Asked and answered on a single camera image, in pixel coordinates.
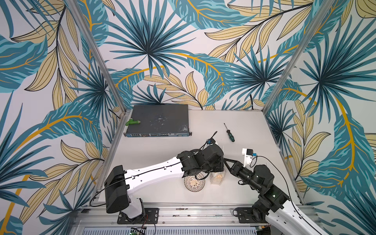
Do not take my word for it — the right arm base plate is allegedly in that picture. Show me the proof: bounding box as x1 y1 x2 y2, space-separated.
232 207 267 224

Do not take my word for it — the green plastic toy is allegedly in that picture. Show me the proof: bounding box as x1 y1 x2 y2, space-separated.
125 118 141 126

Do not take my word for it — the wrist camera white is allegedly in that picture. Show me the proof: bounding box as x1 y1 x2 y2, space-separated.
242 148 257 167
206 138 217 146

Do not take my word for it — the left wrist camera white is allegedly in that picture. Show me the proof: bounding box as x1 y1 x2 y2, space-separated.
206 138 217 146

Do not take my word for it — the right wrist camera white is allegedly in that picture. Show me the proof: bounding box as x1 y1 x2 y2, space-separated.
242 148 257 167

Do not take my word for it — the left aluminium frame post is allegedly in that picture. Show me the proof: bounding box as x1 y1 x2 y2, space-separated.
66 0 126 115

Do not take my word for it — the grey network switch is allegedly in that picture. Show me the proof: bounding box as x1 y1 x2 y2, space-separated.
123 104 191 138

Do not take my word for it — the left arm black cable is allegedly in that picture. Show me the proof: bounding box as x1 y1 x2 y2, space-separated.
89 131 218 208

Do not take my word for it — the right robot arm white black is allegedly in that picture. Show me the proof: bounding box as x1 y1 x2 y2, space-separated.
224 158 327 235

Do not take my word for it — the patterned breakfast bowl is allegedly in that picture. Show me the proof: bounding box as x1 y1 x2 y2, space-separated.
184 173 205 193

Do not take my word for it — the aluminium front rail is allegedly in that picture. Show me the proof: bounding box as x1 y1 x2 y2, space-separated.
70 203 282 235

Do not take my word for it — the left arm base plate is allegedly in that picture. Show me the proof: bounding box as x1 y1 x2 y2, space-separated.
117 208 160 225

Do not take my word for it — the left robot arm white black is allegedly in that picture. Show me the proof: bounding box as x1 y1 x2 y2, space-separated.
104 144 224 219

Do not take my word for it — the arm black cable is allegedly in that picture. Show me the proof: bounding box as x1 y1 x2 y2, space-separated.
89 131 218 208
252 155 324 235

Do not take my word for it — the green handled screwdriver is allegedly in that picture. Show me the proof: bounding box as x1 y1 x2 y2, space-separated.
224 123 235 142

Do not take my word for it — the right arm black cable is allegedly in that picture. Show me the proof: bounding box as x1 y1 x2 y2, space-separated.
252 155 324 235

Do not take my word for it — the right aluminium frame post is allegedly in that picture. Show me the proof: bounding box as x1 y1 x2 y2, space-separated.
262 1 334 116

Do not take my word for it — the oats bag white purple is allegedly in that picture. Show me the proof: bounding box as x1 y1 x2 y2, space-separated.
210 171 226 186

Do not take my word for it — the aluminium frame post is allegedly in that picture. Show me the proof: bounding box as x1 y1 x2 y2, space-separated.
262 1 334 116
66 0 126 115

